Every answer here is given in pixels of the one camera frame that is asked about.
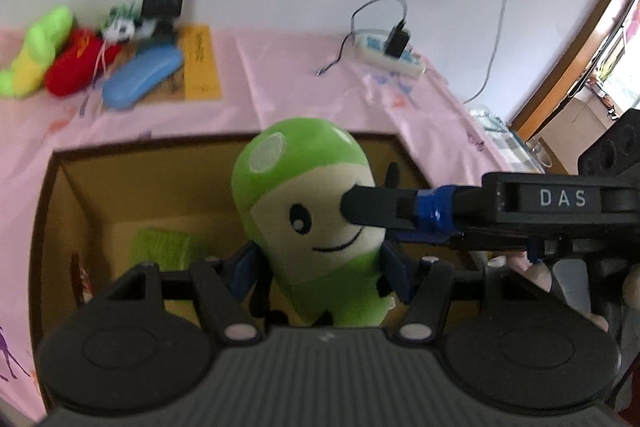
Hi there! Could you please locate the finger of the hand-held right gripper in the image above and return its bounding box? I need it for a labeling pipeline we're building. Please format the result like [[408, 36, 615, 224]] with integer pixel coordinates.
[[339, 183, 486, 249]]

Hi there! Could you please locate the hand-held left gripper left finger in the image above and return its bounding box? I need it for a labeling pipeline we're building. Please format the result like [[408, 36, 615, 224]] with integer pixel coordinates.
[[101, 241, 273, 342]]

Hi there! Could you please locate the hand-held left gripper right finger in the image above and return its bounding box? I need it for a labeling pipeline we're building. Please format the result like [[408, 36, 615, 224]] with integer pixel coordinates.
[[378, 242, 507, 342]]

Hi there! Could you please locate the green mushroom plush toy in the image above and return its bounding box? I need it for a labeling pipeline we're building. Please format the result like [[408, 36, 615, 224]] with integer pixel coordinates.
[[231, 117, 403, 328]]

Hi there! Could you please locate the brown cardboard box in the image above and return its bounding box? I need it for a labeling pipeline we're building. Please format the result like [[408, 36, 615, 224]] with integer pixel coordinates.
[[29, 133, 478, 413]]

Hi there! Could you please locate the person's right hand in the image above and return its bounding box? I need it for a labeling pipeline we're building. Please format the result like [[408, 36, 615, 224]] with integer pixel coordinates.
[[505, 252, 610, 334]]

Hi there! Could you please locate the clear glass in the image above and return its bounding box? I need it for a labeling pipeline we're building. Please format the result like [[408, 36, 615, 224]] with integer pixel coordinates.
[[525, 137, 553, 168]]

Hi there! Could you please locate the green knitted cloth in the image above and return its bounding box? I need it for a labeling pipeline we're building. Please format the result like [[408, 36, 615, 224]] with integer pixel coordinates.
[[131, 229, 211, 270]]

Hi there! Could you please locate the folded checked cloth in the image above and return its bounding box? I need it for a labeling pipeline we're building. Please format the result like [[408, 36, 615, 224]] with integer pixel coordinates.
[[467, 104, 543, 172]]

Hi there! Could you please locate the white power strip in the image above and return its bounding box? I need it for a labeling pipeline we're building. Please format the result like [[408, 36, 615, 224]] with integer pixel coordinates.
[[356, 32, 427, 80]]

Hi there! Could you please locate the pink printed tablecloth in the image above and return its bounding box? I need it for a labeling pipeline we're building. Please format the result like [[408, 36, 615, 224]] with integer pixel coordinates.
[[0, 27, 546, 423]]

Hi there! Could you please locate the window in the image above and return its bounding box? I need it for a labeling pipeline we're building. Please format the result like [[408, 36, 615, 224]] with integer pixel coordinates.
[[587, 0, 640, 118]]

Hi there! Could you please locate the black charger plug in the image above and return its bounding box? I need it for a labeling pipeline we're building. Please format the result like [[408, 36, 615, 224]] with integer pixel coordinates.
[[384, 24, 412, 59]]

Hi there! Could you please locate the yellow book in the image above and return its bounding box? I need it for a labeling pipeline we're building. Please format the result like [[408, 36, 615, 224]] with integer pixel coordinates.
[[172, 24, 223, 102]]

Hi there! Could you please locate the blue glasses case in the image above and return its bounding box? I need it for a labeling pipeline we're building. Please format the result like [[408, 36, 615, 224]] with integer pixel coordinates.
[[102, 44, 185, 112]]

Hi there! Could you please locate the red plush toy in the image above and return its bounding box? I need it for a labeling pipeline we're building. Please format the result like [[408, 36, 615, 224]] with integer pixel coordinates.
[[44, 28, 123, 98]]

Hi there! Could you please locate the small white green toy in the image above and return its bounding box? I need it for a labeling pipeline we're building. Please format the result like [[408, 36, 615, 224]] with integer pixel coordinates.
[[102, 2, 158, 42]]

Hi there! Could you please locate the green and yellow plush toy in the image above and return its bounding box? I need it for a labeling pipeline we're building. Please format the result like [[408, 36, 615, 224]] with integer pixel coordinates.
[[0, 5, 76, 100]]

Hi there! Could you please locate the wooden door frame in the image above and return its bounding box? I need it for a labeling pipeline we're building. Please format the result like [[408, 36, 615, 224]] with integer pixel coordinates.
[[510, 0, 640, 142]]

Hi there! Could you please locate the grey charger cable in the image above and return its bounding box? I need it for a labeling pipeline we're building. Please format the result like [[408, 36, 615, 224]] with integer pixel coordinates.
[[316, 0, 410, 78]]

